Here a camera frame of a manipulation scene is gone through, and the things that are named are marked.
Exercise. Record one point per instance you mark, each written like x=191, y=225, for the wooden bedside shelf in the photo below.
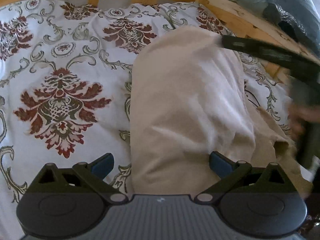
x=244, y=24

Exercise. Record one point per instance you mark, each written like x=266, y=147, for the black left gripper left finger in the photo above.
x=82, y=183

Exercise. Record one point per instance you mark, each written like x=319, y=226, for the beige hooded zip jacket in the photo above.
x=187, y=101

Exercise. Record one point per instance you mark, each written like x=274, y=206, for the floral patterned bed sheet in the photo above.
x=66, y=83

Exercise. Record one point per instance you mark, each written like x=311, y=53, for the person's right hand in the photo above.
x=299, y=115

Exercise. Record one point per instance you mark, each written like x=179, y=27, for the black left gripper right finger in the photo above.
x=240, y=182

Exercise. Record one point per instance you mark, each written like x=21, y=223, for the bagged clothes pile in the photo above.
x=297, y=18

